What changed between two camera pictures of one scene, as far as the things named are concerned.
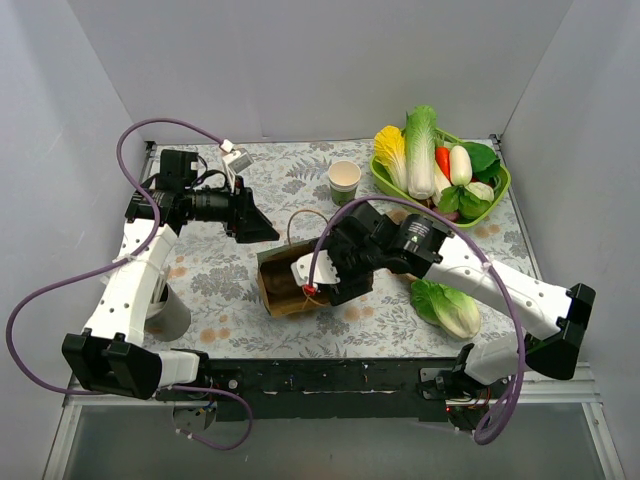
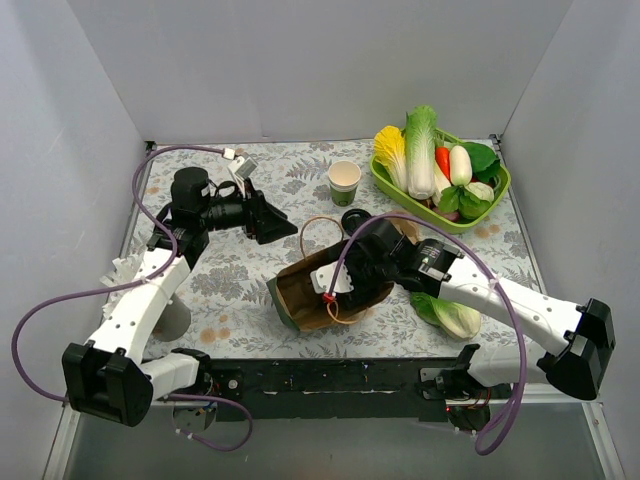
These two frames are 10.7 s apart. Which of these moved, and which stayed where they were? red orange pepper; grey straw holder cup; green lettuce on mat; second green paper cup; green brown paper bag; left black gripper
Moved: green brown paper bag; left black gripper
Stayed: second green paper cup; green lettuce on mat; grey straw holder cup; red orange pepper
